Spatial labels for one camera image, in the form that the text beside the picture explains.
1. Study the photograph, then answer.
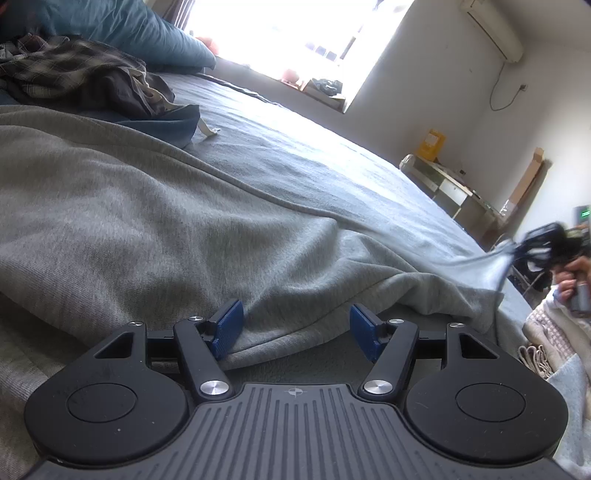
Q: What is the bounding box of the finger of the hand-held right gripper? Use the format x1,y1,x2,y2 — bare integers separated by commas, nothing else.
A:
516,222,565,271

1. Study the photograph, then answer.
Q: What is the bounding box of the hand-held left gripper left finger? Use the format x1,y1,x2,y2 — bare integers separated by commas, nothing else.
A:
92,299,244,404

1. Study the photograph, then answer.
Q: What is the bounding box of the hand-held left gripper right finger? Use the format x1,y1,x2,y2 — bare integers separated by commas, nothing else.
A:
349,303,502,404

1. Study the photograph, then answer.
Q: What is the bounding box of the grey sweatshirt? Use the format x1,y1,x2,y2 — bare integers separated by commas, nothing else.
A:
0,105,518,430

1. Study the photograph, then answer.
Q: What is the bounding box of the windowsill box with clothes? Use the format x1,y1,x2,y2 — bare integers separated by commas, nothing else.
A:
305,78,347,112

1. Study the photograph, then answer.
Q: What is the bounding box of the person's right hand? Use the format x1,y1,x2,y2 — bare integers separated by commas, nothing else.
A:
553,258,591,305

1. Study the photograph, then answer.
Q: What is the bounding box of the tall cardboard piece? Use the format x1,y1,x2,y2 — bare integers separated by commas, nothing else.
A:
505,147,552,215

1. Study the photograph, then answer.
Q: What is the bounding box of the white folded garment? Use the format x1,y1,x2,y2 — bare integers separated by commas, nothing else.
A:
540,286,591,333

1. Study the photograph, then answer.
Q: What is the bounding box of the pink checked folded garment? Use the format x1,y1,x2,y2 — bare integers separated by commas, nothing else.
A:
523,307,585,365

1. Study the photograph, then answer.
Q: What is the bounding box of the pale wooden desk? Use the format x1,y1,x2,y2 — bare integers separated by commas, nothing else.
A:
406,154,509,236

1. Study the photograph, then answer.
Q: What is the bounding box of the beige striped cloth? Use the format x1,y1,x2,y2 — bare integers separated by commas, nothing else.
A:
517,344,555,379

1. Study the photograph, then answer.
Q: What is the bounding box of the yellow box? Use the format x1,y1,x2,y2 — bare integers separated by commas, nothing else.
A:
418,128,448,162

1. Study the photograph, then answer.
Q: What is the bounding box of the white air conditioner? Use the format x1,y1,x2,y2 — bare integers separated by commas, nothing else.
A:
459,0,525,63

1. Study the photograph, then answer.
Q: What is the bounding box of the bright window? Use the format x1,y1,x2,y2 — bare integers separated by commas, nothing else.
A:
185,0,416,112

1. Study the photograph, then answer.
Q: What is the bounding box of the dark plaid shirt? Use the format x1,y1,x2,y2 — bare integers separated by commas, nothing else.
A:
0,34,176,118

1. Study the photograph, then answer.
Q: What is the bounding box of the teal duvet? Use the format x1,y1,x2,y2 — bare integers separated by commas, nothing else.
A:
39,0,217,75

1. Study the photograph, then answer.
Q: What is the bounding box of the black wall cable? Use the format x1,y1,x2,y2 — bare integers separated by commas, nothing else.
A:
489,62,528,112

